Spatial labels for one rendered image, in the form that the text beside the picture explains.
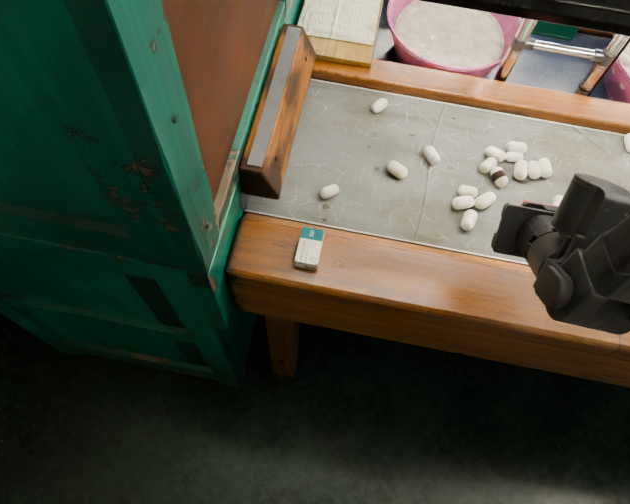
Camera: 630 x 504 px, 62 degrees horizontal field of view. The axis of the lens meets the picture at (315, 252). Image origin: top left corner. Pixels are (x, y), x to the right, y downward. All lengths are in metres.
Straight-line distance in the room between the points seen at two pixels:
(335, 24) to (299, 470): 1.08
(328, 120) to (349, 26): 0.20
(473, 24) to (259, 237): 0.66
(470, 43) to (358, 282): 0.58
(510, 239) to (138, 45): 0.49
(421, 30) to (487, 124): 0.26
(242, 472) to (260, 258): 0.81
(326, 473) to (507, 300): 0.82
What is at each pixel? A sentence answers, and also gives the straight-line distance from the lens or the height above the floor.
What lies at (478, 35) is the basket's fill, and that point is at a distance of 1.19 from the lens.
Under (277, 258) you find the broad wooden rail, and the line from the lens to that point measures 0.79.
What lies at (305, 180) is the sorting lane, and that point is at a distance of 0.89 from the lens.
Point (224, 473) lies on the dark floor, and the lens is 1.50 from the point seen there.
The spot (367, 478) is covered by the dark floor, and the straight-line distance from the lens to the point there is 1.50.
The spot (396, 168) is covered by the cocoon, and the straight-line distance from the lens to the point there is 0.90.
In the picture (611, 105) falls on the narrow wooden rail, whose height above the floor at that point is 0.76.
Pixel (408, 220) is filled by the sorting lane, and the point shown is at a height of 0.74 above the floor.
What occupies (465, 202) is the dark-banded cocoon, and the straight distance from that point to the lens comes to 0.89.
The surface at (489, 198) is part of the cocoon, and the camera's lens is 0.91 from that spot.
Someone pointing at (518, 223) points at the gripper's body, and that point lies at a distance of 0.70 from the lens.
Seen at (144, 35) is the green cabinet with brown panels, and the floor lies 1.21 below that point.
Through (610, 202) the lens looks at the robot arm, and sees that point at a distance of 0.59.
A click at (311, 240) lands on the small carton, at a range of 0.79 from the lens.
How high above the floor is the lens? 1.49
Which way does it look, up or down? 65 degrees down
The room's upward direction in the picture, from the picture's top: 6 degrees clockwise
